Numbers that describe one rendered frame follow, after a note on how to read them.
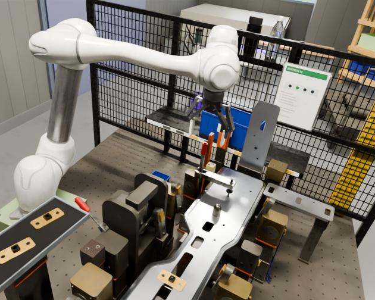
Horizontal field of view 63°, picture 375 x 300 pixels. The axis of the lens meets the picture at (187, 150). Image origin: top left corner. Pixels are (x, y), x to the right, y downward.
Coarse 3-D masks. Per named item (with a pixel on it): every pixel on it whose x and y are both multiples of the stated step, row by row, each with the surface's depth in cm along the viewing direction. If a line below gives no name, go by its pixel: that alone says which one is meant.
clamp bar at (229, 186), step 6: (198, 168) 131; (204, 174) 127; (210, 174) 127; (216, 174) 128; (210, 180) 127; (216, 180) 125; (222, 180) 125; (228, 180) 125; (228, 186) 124; (228, 192) 126
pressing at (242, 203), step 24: (216, 192) 129; (240, 192) 131; (192, 216) 116; (240, 216) 119; (192, 240) 106; (216, 240) 107; (168, 264) 97; (192, 264) 98; (216, 264) 99; (144, 288) 89; (192, 288) 91
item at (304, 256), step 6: (318, 222) 128; (324, 222) 127; (312, 228) 132; (318, 228) 130; (324, 228) 128; (312, 234) 132; (318, 234) 131; (306, 240) 139; (312, 240) 134; (318, 240) 132; (306, 246) 137; (312, 246) 135; (300, 252) 144; (306, 252) 138; (312, 252) 137; (300, 258) 141; (306, 258) 140
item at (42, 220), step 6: (54, 210) 89; (60, 210) 89; (42, 216) 86; (48, 216) 86; (54, 216) 87; (60, 216) 87; (30, 222) 84; (36, 222) 84; (42, 222) 85; (48, 222) 85; (36, 228) 83
